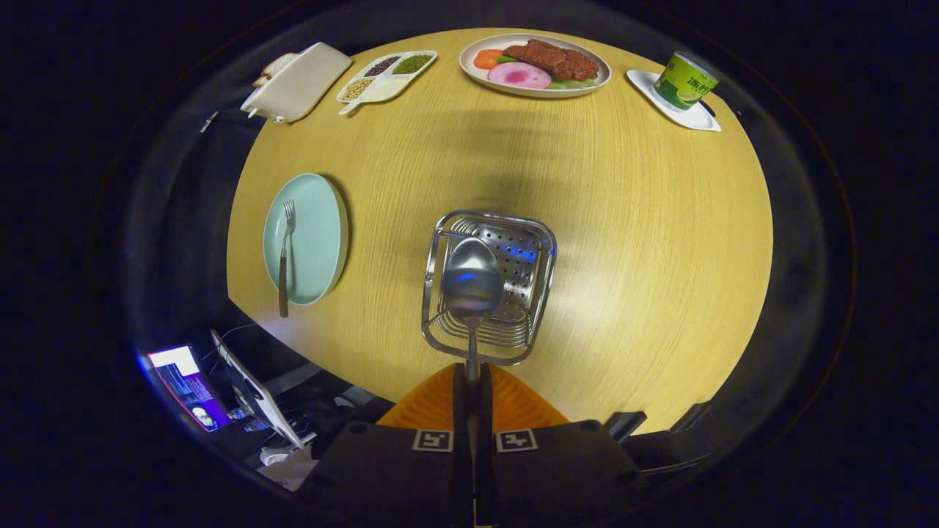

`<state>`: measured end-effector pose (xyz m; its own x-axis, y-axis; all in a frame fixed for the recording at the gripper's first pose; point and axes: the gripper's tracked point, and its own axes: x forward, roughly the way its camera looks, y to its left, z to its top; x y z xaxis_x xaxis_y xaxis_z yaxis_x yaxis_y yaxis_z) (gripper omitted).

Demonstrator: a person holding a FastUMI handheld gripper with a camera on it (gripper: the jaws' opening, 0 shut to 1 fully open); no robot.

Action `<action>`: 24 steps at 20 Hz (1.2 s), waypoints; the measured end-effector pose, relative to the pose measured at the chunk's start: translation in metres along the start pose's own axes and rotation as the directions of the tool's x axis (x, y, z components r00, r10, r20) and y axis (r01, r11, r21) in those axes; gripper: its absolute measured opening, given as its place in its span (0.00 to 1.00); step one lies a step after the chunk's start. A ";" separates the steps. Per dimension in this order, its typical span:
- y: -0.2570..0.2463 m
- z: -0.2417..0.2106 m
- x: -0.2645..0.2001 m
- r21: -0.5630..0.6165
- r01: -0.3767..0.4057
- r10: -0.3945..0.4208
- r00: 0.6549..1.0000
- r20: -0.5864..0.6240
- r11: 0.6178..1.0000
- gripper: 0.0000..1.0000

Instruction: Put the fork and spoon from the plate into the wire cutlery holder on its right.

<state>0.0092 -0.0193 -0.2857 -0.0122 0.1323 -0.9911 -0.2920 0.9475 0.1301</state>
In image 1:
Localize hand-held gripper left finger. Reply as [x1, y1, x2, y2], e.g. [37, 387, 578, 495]
[297, 363, 474, 528]

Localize person's white shirt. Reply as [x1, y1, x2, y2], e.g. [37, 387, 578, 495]
[258, 444, 321, 492]

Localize computer monitor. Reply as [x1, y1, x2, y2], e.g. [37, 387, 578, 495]
[147, 345, 234, 433]

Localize green label water bottle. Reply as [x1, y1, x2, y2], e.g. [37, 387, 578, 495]
[653, 51, 720, 111]

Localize metal spoon dark handle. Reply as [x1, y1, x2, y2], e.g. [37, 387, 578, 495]
[443, 237, 505, 382]

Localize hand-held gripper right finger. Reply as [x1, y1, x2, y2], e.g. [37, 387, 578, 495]
[473, 363, 648, 528]

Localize open laptop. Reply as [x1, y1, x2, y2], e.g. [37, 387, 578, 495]
[211, 329, 309, 452]

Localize pink ham slice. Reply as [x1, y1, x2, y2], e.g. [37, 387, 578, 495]
[488, 62, 552, 90]

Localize white divided dish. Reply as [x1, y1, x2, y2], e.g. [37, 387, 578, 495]
[337, 50, 438, 117]

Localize white square coaster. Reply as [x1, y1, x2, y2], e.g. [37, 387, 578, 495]
[626, 69, 723, 133]

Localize metal perforated basket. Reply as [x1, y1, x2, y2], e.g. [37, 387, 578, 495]
[421, 210, 558, 367]

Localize toast bread slice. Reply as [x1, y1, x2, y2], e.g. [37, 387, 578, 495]
[253, 52, 302, 87]

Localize metal fork dark handle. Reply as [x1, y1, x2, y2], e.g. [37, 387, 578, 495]
[278, 199, 296, 318]

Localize brown steak piece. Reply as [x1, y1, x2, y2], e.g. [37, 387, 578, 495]
[503, 39, 600, 81]

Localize teal round plate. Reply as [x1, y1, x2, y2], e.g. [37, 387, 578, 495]
[263, 173, 349, 307]

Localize white toaster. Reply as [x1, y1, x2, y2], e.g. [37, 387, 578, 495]
[241, 42, 354, 124]

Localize white oval food plate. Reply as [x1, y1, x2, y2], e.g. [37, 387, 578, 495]
[459, 33, 613, 99]

